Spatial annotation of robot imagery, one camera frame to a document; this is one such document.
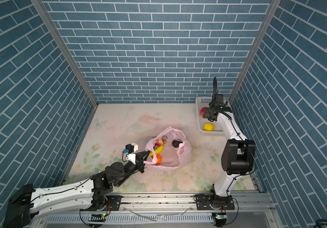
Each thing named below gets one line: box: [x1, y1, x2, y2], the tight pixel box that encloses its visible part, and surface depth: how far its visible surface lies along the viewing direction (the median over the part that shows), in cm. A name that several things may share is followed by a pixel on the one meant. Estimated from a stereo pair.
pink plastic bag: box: [143, 126, 193, 171], surface depth 80 cm
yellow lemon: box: [203, 123, 215, 132], surface depth 101 cm
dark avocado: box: [172, 140, 183, 148], surface depth 94 cm
